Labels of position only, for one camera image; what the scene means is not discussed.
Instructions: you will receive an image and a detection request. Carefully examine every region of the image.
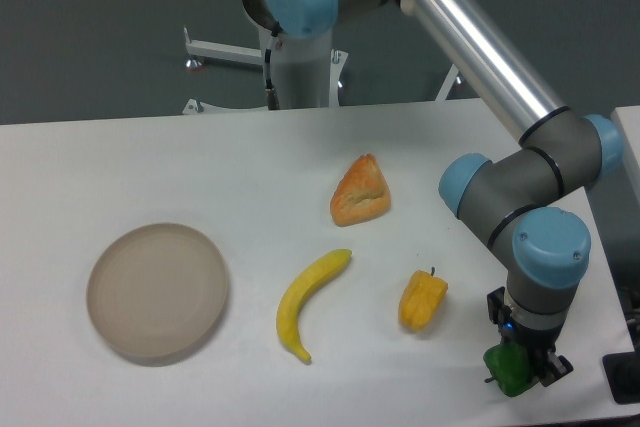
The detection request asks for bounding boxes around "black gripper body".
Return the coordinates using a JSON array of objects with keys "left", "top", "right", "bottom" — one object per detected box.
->
[{"left": 487, "top": 287, "right": 564, "bottom": 352}]

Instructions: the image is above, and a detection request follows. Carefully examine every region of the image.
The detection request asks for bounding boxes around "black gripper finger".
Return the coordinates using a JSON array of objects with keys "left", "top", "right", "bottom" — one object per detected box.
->
[{"left": 528, "top": 348, "right": 573, "bottom": 387}]

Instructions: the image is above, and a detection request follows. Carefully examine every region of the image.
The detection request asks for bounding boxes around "green pepper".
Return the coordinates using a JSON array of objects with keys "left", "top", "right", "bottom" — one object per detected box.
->
[{"left": 483, "top": 342, "right": 532, "bottom": 397}]

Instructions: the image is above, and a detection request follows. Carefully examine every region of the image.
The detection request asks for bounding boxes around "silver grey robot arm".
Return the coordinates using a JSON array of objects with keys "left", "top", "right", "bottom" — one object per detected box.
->
[{"left": 243, "top": 0, "right": 623, "bottom": 395}]

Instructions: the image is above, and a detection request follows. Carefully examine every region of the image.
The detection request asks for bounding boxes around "yellow pepper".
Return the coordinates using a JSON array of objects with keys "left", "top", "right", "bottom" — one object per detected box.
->
[{"left": 398, "top": 267, "right": 448, "bottom": 332}]

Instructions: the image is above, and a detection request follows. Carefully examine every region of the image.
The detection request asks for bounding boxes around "beige round plate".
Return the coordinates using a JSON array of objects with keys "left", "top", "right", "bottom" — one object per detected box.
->
[{"left": 86, "top": 223, "right": 229, "bottom": 366}]

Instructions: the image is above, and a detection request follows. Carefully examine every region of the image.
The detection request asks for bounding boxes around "black device at edge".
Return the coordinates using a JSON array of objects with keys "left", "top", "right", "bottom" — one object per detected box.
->
[{"left": 602, "top": 352, "right": 639, "bottom": 405}]

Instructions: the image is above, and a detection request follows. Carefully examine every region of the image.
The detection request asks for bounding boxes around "orange triangular pastry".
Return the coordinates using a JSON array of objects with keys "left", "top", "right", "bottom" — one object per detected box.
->
[{"left": 330, "top": 154, "right": 391, "bottom": 227}]

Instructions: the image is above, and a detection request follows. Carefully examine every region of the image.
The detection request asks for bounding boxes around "yellow banana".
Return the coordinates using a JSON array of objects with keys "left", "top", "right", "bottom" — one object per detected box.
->
[{"left": 275, "top": 248, "right": 352, "bottom": 365}]

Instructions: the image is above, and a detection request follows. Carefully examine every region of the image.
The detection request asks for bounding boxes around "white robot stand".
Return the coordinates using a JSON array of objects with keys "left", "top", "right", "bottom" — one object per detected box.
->
[{"left": 180, "top": 21, "right": 471, "bottom": 116}]

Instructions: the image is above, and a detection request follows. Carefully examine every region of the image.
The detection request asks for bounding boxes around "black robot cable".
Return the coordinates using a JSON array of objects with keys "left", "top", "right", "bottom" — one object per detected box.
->
[{"left": 262, "top": 21, "right": 282, "bottom": 111}]

